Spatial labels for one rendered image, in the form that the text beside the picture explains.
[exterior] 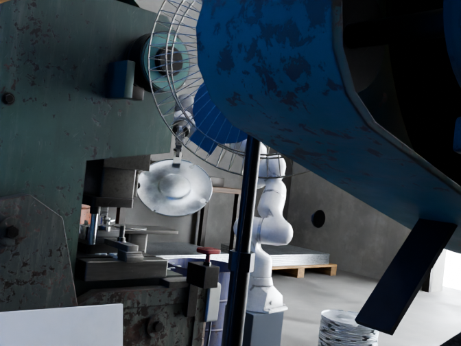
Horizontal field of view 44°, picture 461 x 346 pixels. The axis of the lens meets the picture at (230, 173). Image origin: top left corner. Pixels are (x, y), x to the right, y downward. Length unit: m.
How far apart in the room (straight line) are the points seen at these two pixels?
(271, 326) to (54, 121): 1.28
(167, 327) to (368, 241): 5.00
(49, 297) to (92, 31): 0.78
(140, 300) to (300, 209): 5.67
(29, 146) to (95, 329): 0.55
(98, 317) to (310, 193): 5.75
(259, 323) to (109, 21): 1.33
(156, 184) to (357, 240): 4.85
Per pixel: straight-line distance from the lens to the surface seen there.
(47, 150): 1.70
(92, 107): 1.76
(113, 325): 1.78
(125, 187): 1.97
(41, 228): 1.64
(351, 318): 2.99
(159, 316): 1.90
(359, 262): 6.84
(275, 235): 2.39
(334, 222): 7.05
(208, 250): 1.85
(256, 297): 2.44
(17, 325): 1.66
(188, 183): 2.20
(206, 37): 0.58
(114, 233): 1.97
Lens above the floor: 1.02
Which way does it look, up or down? level
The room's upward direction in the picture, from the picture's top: 6 degrees clockwise
